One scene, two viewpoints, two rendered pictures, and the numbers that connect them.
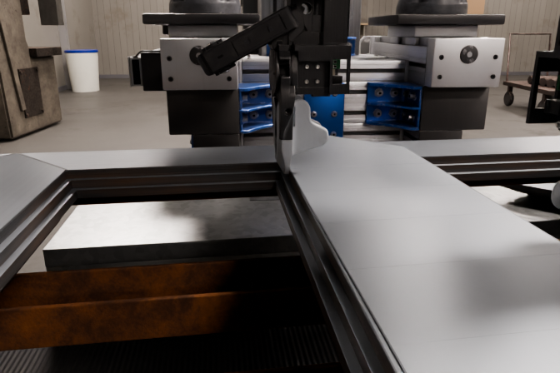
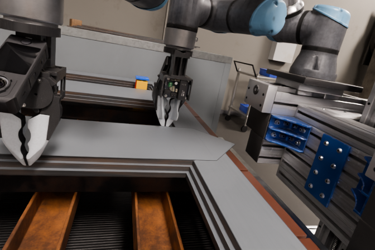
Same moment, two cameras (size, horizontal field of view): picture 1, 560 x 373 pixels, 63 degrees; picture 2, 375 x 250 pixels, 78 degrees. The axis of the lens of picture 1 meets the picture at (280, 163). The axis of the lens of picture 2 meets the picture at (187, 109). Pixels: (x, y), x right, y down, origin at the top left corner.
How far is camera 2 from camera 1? 0.77 m
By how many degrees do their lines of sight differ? 77
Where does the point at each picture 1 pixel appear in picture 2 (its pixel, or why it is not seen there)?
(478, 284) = not seen: hidden behind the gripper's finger
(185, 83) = (249, 101)
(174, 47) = (251, 83)
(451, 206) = (104, 145)
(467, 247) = (63, 136)
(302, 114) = (161, 101)
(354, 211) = (109, 128)
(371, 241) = (80, 124)
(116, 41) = not seen: outside the picture
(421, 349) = not seen: hidden behind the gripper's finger
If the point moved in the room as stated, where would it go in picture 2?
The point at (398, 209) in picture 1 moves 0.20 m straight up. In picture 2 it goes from (106, 134) to (115, 41)
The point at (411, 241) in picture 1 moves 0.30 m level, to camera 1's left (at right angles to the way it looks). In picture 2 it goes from (75, 129) to (105, 97)
